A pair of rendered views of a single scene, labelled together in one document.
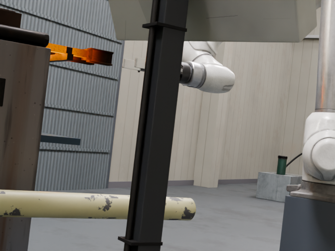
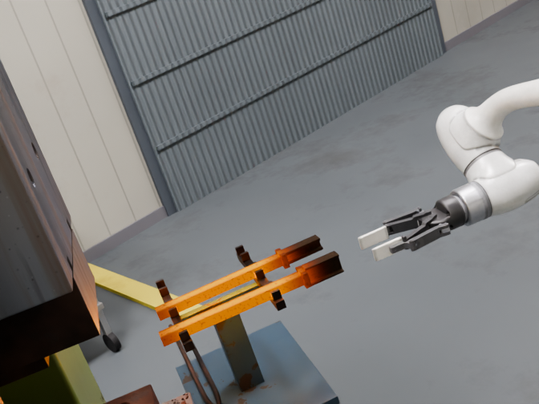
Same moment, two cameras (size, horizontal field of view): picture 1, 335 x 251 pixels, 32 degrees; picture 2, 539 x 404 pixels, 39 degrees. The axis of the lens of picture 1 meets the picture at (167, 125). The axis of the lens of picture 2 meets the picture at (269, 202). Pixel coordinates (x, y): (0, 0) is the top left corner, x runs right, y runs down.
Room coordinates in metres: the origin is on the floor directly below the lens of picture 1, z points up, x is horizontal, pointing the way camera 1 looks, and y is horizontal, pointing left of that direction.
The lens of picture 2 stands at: (0.48, -0.31, 1.74)
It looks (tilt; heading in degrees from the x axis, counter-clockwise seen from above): 21 degrees down; 24
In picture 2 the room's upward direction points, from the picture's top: 19 degrees counter-clockwise
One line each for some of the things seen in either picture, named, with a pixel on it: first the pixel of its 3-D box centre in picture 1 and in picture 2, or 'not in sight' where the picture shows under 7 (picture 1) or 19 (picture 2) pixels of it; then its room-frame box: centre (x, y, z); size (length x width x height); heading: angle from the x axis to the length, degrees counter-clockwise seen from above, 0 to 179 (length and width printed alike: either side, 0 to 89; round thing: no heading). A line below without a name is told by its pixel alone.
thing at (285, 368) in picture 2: (7, 133); (251, 383); (1.82, 0.49, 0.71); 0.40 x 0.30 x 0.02; 36
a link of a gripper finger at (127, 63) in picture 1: (131, 64); (373, 237); (1.96, 0.14, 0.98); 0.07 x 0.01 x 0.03; 125
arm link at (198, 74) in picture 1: (191, 74); (468, 204); (2.06, -0.06, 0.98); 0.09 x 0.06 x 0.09; 35
